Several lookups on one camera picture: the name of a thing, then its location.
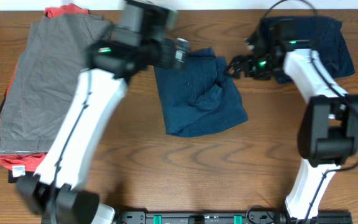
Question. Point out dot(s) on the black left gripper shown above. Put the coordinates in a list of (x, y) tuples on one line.
[(169, 54)]

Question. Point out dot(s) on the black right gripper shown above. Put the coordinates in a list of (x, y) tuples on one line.
[(246, 60)]

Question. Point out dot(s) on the navy blue shorts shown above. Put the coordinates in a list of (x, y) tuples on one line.
[(199, 99)]

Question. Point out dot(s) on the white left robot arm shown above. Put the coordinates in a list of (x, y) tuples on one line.
[(56, 191)]

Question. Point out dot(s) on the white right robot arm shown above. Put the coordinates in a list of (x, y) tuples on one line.
[(328, 136)]

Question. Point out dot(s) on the folded dark navy garment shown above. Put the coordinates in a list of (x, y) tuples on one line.
[(330, 42)]

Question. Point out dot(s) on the grey folded shorts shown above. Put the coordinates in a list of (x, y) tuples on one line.
[(48, 81)]

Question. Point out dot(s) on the red folded garment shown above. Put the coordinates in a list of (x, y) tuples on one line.
[(14, 160)]

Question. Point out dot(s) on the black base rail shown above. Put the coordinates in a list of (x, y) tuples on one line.
[(203, 218)]

